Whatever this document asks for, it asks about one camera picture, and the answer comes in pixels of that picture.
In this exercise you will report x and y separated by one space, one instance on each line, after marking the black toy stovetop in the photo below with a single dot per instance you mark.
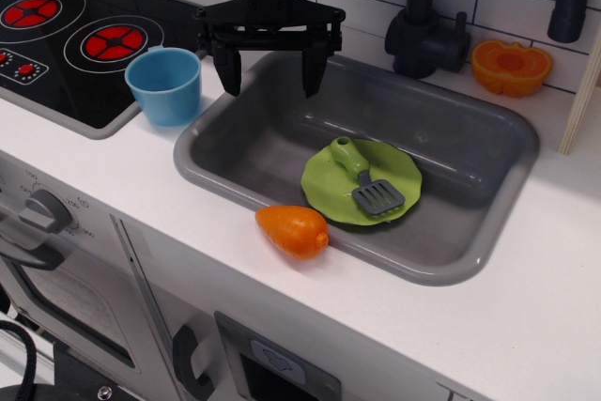
65 60

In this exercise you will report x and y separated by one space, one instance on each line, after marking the orange toy carrot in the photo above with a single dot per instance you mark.
300 232

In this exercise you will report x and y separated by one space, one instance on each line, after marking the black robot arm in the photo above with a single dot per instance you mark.
311 28

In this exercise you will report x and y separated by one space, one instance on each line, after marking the wooden side panel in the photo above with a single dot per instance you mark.
589 86

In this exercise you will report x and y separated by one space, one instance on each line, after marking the grey cabinet door handle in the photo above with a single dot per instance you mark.
184 344

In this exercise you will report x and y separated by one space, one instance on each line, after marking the grey plastic sink basin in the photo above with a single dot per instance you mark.
460 162

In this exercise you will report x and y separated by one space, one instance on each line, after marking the dark grey toy faucet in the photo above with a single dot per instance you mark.
420 44

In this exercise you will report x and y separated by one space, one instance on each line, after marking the blue plastic cup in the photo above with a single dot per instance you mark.
166 84

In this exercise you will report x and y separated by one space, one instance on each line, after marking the orange toy pumpkin half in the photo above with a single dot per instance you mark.
510 69

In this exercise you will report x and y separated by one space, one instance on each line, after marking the green handled grey spatula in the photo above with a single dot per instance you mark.
374 197

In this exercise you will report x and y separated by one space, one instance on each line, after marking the green plastic plate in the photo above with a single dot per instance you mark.
328 186

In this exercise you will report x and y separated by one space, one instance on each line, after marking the grey oven knob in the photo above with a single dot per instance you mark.
45 212

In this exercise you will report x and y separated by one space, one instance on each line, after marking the toy oven door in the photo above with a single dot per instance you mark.
76 297

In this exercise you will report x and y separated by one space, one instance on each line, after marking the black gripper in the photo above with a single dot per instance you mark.
302 25

